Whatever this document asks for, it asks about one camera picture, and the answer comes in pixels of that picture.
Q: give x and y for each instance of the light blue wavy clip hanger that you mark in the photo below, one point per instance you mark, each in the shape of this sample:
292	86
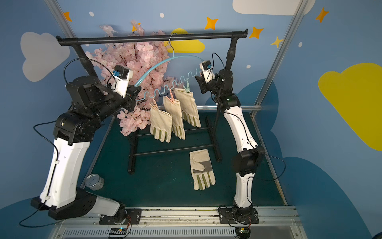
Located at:
167	71

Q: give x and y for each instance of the black garment rack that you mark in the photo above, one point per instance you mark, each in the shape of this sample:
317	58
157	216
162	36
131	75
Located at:
234	36

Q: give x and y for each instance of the pink clothes clip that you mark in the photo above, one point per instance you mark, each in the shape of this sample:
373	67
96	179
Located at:
171	99

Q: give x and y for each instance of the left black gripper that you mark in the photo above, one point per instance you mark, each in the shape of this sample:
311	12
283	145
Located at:
130	97

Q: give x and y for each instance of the beige clothes clip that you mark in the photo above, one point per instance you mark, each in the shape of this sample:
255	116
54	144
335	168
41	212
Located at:
154	104

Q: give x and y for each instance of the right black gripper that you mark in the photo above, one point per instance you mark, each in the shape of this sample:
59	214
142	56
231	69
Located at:
203	84

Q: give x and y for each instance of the beige glove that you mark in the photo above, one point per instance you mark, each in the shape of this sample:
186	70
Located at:
201	169
188	106
161	124
173	107

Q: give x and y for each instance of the aluminium front rail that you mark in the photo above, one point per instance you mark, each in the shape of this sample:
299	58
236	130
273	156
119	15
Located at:
186	223

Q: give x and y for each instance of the pink cherry blossom tree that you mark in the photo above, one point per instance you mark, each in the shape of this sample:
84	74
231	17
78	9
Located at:
122	54

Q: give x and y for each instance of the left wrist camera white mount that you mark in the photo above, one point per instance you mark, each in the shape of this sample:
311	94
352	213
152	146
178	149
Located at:
122	76

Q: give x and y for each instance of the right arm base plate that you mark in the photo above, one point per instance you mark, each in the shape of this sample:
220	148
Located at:
235	215

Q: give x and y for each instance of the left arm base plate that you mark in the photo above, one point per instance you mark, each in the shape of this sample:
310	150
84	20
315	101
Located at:
131	215

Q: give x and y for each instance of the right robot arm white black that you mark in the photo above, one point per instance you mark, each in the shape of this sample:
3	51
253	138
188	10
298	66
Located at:
249	157

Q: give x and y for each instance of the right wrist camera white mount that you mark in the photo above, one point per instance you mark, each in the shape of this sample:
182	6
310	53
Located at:
207	73

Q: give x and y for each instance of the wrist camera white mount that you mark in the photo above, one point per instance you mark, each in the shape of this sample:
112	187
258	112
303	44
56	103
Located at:
207	73
122	76

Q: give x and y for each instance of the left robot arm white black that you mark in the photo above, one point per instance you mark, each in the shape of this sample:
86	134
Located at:
73	133

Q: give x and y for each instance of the green clothes clip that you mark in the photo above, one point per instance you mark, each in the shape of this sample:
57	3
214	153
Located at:
187	87

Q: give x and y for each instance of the silver tin can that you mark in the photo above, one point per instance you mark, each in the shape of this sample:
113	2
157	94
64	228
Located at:
94	182

